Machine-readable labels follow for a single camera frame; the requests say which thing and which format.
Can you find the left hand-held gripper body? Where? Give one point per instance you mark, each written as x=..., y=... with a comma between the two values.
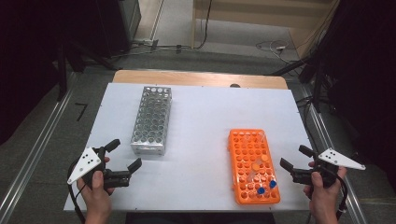
x=85, y=163

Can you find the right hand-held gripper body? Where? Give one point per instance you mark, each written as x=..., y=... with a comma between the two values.
x=337, y=158

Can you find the blue-capped test tube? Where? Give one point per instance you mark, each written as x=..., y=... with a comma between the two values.
x=261, y=190
x=272, y=183

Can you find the orange-capped test tube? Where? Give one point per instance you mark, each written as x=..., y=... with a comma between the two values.
x=256, y=166
x=264, y=157

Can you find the orange plastic test tube rack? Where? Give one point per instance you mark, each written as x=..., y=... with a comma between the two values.
x=246, y=155

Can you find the metal test tube rack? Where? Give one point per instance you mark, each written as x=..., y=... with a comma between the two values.
x=152, y=118

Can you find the person's left hand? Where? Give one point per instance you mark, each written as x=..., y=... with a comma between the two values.
x=96, y=199

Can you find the person's right hand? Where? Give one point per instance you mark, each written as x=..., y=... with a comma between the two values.
x=323, y=200

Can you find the clear uncapped test tube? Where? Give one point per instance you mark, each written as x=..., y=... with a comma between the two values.
x=261, y=137

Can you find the black metal stand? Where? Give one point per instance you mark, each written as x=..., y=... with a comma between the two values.
x=317, y=87
x=62, y=71

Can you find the white board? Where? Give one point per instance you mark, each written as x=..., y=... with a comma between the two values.
x=199, y=109

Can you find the black curtain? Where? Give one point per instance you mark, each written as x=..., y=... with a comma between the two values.
x=367, y=77
x=25, y=62

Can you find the wooden table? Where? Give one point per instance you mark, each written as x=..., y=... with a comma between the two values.
x=186, y=77

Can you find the dark cabinet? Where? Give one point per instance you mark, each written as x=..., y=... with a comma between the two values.
x=118, y=25

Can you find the metal floor rail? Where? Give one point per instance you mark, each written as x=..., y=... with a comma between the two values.
x=323, y=133
x=39, y=146

